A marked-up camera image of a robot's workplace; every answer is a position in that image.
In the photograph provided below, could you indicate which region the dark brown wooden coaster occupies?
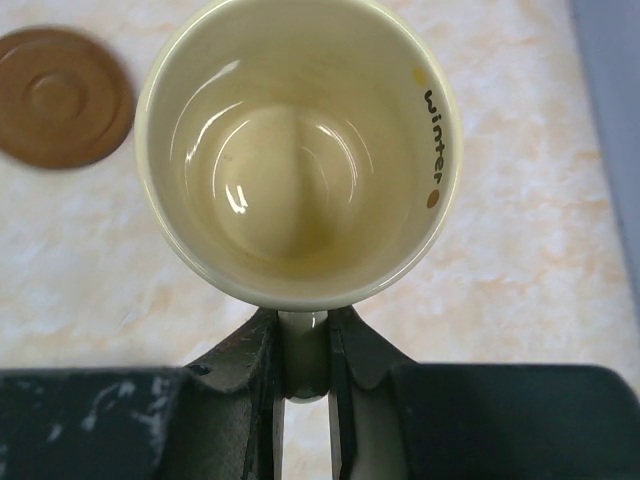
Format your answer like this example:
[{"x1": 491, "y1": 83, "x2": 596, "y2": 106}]
[{"x1": 1, "y1": 26, "x2": 136, "y2": 170}]

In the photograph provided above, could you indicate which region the cream yellow mug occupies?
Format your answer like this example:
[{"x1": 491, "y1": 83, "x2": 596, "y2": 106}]
[{"x1": 134, "y1": 1, "x2": 464, "y2": 402}]

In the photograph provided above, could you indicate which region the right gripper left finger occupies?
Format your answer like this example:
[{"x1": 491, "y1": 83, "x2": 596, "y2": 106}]
[{"x1": 187, "y1": 308, "x2": 278, "y2": 479}]

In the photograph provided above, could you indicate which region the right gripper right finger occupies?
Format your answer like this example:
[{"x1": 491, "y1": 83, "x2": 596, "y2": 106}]
[{"x1": 328, "y1": 306, "x2": 418, "y2": 479}]

